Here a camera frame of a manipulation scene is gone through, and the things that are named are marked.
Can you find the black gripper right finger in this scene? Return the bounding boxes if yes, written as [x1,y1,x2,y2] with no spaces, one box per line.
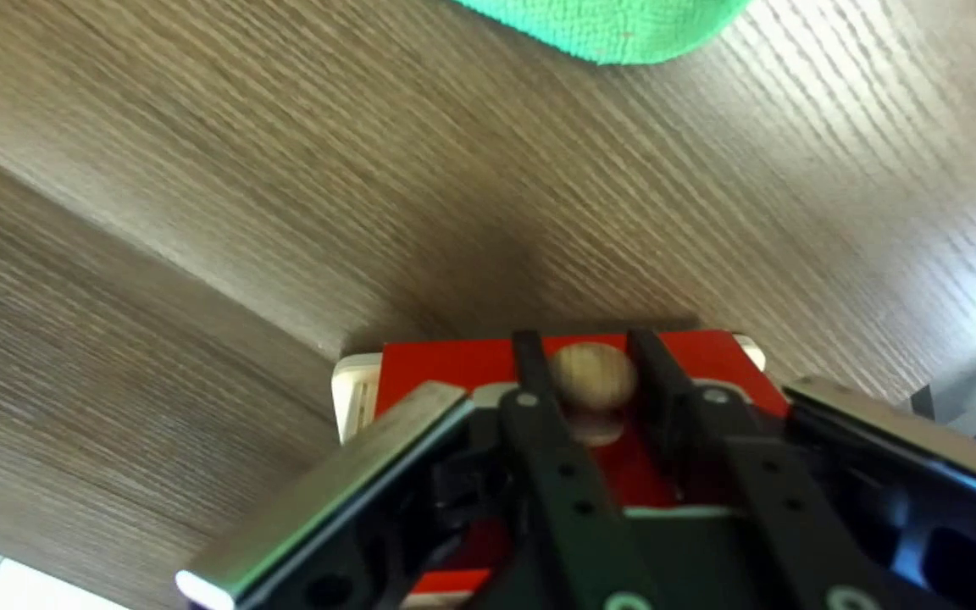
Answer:
[623,326,844,610]

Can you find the green microfibre cloth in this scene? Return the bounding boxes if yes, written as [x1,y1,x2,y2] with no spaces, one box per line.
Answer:
[459,0,757,67]

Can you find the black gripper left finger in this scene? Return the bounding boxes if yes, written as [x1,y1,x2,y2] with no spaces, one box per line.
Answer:
[496,326,639,610]

